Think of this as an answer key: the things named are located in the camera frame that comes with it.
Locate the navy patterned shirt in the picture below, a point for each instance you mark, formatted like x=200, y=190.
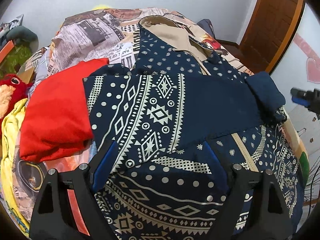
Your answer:
x=181, y=118

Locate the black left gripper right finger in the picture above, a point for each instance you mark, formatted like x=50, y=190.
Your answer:
x=249, y=189

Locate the grey clothes pile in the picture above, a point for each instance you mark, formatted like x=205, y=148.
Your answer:
x=16, y=32

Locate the newspaper print bed sheet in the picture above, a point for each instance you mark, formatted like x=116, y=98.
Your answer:
x=111, y=34

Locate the red folded garment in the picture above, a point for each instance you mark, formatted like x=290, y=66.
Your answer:
x=56, y=122

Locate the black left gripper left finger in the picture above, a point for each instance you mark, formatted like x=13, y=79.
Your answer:
x=52, y=216

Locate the red plush toy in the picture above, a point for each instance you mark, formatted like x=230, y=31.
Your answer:
x=13, y=89

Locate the yellow curved pillow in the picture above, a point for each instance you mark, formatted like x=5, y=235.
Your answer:
x=101, y=7

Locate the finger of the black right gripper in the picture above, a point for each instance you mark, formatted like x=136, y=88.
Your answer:
x=309, y=99

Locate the brown wooden door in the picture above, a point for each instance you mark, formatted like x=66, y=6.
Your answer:
x=270, y=32

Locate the orange box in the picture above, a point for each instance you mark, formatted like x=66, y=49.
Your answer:
x=6, y=50

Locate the yellow printed garment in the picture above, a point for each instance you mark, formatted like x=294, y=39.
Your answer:
x=10, y=127

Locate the grey bag on floor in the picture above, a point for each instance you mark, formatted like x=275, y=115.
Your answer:
x=207, y=26

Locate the green covered side table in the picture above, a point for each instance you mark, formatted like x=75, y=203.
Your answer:
x=15, y=59

